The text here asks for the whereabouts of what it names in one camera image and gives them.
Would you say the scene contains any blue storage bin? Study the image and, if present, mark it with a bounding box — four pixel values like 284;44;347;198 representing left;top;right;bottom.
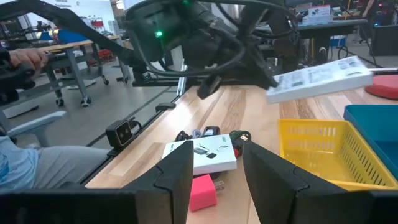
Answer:
57;28;90;44

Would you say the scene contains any green black braided cable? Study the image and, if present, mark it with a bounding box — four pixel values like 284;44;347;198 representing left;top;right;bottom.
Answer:
229;129;252;156

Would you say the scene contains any rolling workbench wood top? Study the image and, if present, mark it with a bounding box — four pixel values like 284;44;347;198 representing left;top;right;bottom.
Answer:
40;35;131;108

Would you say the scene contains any black power adapter with cord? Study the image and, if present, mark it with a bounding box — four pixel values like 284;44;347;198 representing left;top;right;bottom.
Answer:
201;126;221;138

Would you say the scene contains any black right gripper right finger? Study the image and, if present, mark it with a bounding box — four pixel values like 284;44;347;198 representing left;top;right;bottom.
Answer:
243;141;371;224

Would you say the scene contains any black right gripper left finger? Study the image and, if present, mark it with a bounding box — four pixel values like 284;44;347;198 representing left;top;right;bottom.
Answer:
124;140;194;224

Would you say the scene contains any black table edge clip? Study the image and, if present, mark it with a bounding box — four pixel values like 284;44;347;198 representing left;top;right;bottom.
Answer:
155;102;177;113

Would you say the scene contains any yellow blue plastic basket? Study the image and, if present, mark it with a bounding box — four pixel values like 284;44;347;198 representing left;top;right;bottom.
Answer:
343;104;398;180

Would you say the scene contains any light grey chair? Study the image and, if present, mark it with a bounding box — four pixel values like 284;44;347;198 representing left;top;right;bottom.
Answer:
6;111;67;147

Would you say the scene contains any black table-level camera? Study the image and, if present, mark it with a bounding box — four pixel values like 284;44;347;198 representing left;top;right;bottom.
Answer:
105;119;142;150

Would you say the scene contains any long white box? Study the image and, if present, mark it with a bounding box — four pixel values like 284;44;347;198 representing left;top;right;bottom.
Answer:
266;55;374;105

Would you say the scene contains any white green Acer box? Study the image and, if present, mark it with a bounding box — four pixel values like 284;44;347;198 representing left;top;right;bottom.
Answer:
161;134;238;176

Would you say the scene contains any black desk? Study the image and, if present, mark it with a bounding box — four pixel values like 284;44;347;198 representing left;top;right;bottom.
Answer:
295;18;369;68

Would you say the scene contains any red camera stand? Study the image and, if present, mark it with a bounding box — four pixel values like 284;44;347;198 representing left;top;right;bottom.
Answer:
364;67;398;100

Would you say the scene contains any thick black cable bundle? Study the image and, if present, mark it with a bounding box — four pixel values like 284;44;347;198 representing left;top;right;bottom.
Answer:
174;130;193;142

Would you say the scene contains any person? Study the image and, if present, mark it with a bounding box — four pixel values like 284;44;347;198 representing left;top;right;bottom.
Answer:
360;0;379;46
0;135;109;191

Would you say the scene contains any silver aluminium bracket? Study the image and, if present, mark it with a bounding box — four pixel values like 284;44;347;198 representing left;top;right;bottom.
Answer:
176;63;187;97

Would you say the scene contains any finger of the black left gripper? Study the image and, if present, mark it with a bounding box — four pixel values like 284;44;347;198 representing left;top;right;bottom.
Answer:
197;75;222;100
241;46;279;90

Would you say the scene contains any person's hand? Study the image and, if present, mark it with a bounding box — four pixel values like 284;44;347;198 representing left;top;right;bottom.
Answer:
9;48;49;72

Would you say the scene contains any pink charger plug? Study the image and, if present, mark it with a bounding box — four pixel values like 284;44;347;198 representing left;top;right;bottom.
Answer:
188;174;225;212

